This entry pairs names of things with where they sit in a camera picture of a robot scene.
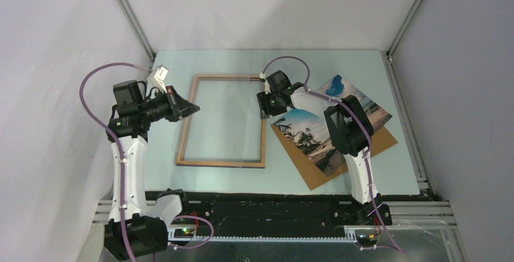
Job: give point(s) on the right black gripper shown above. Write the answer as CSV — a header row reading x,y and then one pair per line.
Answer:
x,y
264,106

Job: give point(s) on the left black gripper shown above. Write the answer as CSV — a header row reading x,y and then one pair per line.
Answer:
x,y
182,107

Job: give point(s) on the wooden picture frame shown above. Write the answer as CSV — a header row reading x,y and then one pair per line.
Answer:
x,y
180,159

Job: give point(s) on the beach photo print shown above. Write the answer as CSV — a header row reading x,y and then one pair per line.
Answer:
x,y
308,131

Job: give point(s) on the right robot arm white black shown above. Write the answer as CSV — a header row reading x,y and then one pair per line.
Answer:
x,y
349,129

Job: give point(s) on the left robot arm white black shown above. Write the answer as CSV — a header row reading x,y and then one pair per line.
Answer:
x,y
133,229

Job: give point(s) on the brown cardboard backing board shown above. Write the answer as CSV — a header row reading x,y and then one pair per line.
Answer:
x,y
321,166

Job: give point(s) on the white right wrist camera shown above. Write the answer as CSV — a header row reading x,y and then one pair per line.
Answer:
x,y
266,85

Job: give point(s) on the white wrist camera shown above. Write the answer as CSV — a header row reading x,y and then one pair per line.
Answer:
x,y
266,85
157,77

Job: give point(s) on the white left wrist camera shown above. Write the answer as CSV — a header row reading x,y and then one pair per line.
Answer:
x,y
157,77

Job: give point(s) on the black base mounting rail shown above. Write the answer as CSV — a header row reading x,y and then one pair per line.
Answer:
x,y
220,212

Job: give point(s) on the right aluminium corner post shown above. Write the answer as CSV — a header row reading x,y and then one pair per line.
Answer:
x,y
408,19

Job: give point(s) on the aluminium corner post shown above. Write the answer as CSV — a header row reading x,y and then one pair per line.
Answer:
x,y
408,19
137,28

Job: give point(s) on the left aluminium corner post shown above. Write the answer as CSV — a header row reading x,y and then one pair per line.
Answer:
x,y
137,28

